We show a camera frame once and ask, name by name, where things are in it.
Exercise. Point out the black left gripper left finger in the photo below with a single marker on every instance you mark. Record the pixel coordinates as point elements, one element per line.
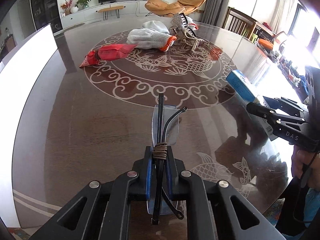
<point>101,210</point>

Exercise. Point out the red flowers in vase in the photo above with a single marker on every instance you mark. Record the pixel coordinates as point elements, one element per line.
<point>66,6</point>

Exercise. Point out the small wooden bench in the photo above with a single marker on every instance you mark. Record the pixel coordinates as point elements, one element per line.
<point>106,11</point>

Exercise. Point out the wooden dining chair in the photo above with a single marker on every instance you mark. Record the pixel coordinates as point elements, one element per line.
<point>239,23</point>

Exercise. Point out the orange lounge chair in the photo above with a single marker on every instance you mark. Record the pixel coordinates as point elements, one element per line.
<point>164,9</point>

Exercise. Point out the black white hair claw clip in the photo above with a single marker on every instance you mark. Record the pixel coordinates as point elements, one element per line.
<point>188,21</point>

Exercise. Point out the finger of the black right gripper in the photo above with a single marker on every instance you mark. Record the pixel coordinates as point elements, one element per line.
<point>284,126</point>
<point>286,105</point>

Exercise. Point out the blue white small box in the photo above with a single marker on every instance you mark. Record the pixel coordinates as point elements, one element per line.
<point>249,93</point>

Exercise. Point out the green plant by flowers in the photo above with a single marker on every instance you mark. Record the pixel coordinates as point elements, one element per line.
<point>83,3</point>

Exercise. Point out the red snack packet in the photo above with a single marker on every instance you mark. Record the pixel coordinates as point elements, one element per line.
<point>109,52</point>

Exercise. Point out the white tv cabinet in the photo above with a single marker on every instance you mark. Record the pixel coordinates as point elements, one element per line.
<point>90,15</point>

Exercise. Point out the white knit glove orange cuff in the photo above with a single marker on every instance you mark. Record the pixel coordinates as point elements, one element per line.
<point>150,39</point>

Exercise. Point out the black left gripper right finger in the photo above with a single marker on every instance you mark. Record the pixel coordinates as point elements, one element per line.
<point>215,210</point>

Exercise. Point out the white storage bin wall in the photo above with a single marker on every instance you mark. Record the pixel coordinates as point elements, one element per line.
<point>19,72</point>

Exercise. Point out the rimless glasses with black temples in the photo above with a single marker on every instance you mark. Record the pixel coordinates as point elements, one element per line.
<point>162,174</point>

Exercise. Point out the grey curtain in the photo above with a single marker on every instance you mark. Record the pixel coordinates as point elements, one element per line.
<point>211,11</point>

